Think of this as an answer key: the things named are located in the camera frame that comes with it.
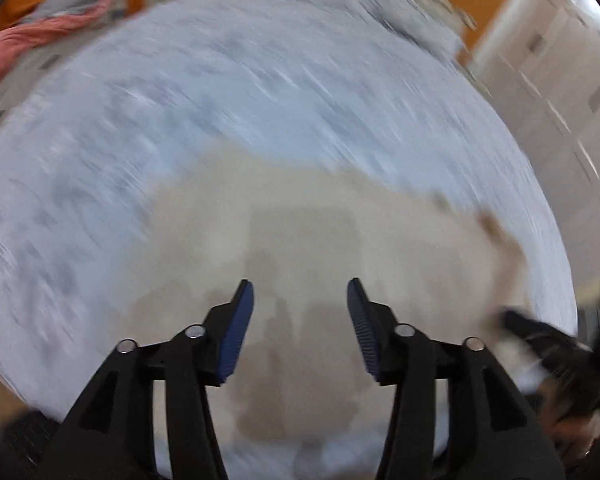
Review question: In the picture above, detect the grey white bedding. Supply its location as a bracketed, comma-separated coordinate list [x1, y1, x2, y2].
[255, 0, 470, 63]

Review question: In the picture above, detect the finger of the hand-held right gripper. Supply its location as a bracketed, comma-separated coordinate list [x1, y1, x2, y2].
[500, 308, 581, 353]

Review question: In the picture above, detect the beige small garment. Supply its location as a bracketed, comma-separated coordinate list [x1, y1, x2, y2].
[140, 144, 532, 461]

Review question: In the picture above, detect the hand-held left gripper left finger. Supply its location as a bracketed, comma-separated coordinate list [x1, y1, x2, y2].
[40, 279, 255, 480]

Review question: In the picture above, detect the pink cloth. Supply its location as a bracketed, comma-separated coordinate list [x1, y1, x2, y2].
[0, 0, 117, 97]

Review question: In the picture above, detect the grey cloth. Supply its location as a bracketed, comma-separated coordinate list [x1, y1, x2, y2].
[19, 0, 105, 25]

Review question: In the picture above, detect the light blue patterned bedsheet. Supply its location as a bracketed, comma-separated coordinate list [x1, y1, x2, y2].
[0, 0, 579, 480]

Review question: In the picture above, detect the dark floor mat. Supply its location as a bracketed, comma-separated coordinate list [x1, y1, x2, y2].
[0, 409, 65, 467]

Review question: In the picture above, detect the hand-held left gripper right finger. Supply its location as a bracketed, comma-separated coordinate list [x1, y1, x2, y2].
[346, 278, 567, 480]

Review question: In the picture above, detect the white wardrobe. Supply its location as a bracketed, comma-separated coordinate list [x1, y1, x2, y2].
[472, 0, 600, 323]

